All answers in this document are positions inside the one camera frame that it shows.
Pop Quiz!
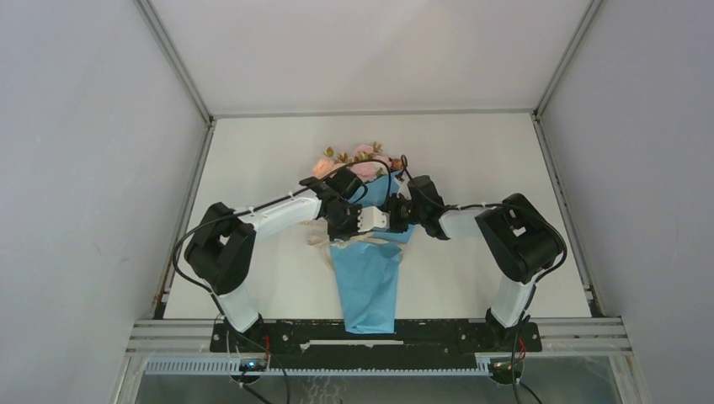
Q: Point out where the blue wrapping paper sheet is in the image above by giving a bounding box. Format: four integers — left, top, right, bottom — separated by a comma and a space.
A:
328, 169, 417, 336

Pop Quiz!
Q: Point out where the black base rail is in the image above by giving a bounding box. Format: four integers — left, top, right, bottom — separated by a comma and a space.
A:
209, 319, 543, 369

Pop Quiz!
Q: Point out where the white cable duct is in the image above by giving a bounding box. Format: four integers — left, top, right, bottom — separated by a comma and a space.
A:
144, 357, 493, 376

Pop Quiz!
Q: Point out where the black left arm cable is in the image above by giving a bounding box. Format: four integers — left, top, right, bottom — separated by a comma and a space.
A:
170, 158, 394, 404

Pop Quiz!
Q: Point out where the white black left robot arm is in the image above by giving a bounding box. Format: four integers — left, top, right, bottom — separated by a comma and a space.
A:
176, 168, 366, 351

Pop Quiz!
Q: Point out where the pink fake rose stem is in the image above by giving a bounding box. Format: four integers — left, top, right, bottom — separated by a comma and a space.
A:
312, 147, 343, 178
350, 142, 392, 182

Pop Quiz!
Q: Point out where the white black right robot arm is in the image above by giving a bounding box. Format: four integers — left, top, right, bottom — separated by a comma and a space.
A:
380, 175, 567, 350

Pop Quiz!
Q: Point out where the cream ribbon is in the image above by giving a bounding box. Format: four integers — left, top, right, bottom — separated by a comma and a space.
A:
305, 220, 402, 266

